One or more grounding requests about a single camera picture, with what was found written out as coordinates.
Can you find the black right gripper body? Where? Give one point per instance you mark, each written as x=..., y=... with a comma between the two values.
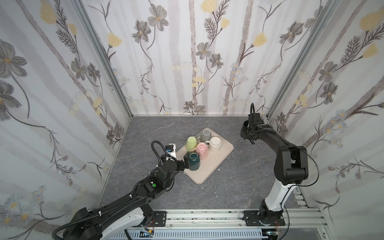
x=246, y=130

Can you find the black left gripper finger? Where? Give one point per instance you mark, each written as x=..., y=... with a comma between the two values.
x=183, y=165
x=186, y=157

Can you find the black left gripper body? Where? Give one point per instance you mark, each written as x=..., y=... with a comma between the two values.
x=182, y=164

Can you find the dark teal mug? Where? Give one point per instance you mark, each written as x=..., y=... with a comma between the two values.
x=194, y=161

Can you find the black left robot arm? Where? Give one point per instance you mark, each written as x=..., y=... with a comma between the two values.
x=130, y=210

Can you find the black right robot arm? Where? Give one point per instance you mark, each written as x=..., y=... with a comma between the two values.
x=291, y=168

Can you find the light green mug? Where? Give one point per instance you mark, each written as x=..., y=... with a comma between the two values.
x=191, y=144

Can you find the pink mug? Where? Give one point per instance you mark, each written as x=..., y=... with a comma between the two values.
x=202, y=150

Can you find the grey mug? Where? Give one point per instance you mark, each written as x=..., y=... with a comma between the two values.
x=206, y=135

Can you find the cream white mug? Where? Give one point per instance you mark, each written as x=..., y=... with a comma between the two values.
x=215, y=144

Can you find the white perforated cable duct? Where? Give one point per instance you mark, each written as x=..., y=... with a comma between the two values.
x=191, y=234

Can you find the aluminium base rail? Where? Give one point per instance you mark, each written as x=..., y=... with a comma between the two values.
x=300, y=224

